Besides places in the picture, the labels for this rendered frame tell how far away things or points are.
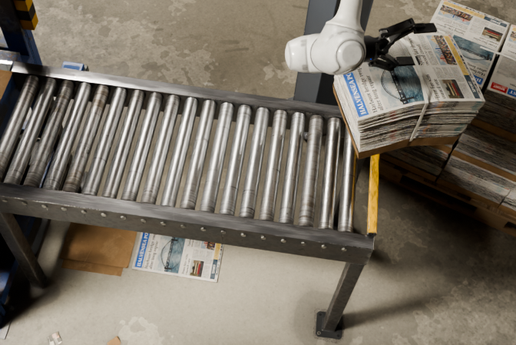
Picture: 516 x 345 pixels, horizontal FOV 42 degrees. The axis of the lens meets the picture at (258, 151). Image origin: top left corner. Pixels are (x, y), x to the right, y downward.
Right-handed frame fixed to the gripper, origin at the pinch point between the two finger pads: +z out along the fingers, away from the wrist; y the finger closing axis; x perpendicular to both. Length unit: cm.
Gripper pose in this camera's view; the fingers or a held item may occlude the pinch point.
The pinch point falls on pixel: (423, 44)
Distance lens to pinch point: 204.2
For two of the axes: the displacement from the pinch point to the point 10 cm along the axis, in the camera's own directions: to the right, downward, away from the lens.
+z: 9.6, -1.2, 2.4
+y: -1.4, 5.4, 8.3
